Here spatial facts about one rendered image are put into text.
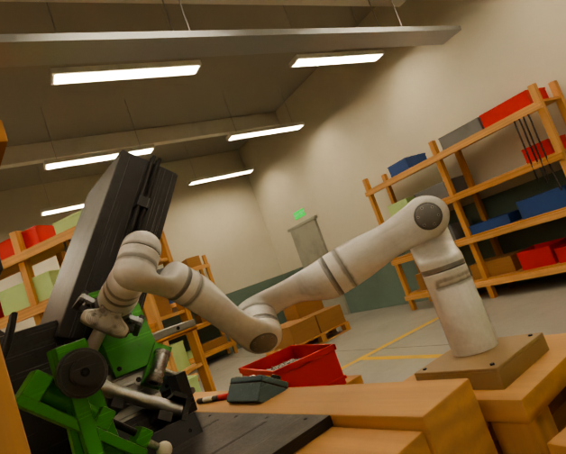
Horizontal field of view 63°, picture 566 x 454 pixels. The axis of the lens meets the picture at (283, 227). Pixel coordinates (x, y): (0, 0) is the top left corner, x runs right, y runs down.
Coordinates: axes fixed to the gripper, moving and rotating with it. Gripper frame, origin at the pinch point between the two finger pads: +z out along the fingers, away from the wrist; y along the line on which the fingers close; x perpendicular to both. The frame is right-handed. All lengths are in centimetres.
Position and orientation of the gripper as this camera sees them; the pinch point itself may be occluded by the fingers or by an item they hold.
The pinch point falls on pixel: (103, 325)
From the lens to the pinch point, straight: 113.3
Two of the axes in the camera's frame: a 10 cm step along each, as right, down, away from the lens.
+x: -2.0, 7.3, -6.6
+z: -4.7, 5.2, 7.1
